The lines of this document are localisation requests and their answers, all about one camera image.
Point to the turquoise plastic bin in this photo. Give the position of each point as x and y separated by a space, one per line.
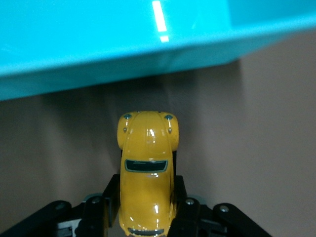
98 44

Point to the yellow beetle toy car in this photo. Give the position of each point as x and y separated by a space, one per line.
146 177

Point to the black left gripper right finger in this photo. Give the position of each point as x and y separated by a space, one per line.
192 219

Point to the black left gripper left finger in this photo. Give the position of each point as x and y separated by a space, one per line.
93 217

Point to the brown table mat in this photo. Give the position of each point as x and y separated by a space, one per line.
247 135

